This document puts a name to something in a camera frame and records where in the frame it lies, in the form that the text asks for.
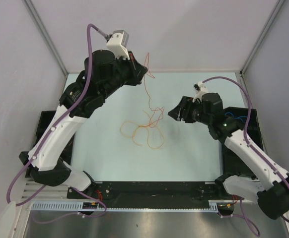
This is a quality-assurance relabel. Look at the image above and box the orange wire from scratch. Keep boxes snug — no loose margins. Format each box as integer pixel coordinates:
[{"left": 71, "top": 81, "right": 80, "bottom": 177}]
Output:
[{"left": 119, "top": 52, "right": 165, "bottom": 149}]

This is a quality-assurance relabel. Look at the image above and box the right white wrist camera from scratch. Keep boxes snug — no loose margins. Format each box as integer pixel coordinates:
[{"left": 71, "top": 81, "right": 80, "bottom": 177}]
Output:
[{"left": 193, "top": 81, "right": 209, "bottom": 101}]

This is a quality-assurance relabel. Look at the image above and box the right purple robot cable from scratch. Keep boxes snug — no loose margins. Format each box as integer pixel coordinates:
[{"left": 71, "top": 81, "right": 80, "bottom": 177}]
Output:
[{"left": 201, "top": 76, "right": 289, "bottom": 236}]

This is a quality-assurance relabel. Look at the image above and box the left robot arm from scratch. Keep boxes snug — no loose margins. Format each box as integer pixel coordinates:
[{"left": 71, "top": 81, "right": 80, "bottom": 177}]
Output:
[{"left": 19, "top": 50, "right": 147, "bottom": 198}]

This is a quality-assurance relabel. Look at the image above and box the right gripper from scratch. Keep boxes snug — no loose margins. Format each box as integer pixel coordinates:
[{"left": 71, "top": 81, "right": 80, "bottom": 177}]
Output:
[{"left": 167, "top": 96, "right": 212, "bottom": 125}]

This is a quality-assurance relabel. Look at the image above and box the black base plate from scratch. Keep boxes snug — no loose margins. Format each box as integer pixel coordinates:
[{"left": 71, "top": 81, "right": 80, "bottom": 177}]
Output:
[{"left": 67, "top": 180, "right": 245, "bottom": 209}]

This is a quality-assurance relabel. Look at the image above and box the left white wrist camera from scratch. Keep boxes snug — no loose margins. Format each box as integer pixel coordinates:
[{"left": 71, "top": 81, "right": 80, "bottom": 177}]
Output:
[{"left": 106, "top": 30, "right": 130, "bottom": 60}]

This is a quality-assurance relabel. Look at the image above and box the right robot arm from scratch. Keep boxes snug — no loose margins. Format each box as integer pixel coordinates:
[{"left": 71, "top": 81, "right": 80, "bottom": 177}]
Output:
[{"left": 168, "top": 93, "right": 289, "bottom": 220}]

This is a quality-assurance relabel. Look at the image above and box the right black sorting bin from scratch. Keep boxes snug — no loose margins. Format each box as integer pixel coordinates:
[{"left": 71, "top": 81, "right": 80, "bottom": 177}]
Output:
[{"left": 221, "top": 107, "right": 263, "bottom": 180}]

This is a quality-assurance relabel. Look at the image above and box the left black sorting bin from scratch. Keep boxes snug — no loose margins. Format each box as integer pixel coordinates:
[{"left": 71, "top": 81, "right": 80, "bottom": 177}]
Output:
[{"left": 33, "top": 111, "right": 75, "bottom": 165}]

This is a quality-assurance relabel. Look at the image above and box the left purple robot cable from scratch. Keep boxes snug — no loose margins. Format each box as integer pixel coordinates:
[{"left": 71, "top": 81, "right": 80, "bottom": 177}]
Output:
[{"left": 6, "top": 24, "right": 115, "bottom": 224}]

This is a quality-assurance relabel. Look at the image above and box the yellow wire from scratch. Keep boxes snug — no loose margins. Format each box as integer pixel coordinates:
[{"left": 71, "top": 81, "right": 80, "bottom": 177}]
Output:
[{"left": 119, "top": 120, "right": 165, "bottom": 150}]

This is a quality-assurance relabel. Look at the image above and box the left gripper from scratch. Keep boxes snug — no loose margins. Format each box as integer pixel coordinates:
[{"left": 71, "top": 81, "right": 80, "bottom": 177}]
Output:
[{"left": 100, "top": 51, "right": 147, "bottom": 100}]

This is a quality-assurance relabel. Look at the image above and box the black sorting bin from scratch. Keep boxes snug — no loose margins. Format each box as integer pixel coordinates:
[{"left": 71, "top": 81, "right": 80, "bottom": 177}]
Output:
[
  {"left": 221, "top": 107, "right": 263, "bottom": 180},
  {"left": 33, "top": 111, "right": 75, "bottom": 165}
]

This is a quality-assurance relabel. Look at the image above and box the white slotted cable duct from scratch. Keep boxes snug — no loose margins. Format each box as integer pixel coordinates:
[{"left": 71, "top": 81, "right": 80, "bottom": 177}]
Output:
[{"left": 31, "top": 201, "right": 218, "bottom": 213}]

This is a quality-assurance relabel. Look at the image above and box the blue wire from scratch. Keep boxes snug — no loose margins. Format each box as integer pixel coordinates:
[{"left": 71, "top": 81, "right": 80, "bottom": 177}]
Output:
[{"left": 224, "top": 113, "right": 246, "bottom": 122}]

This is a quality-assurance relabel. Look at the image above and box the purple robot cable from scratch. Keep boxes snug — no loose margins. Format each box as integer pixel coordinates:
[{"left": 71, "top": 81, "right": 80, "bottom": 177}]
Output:
[
  {"left": 6, "top": 24, "right": 115, "bottom": 224},
  {"left": 201, "top": 76, "right": 289, "bottom": 236}
]

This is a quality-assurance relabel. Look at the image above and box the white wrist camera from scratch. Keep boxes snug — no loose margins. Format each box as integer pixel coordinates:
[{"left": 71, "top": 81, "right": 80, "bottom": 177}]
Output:
[
  {"left": 193, "top": 81, "right": 209, "bottom": 101},
  {"left": 106, "top": 30, "right": 130, "bottom": 60}
]

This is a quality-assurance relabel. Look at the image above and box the aluminium frame rail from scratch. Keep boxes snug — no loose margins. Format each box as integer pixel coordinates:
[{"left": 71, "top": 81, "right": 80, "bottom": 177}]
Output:
[{"left": 22, "top": 0, "right": 69, "bottom": 77}]

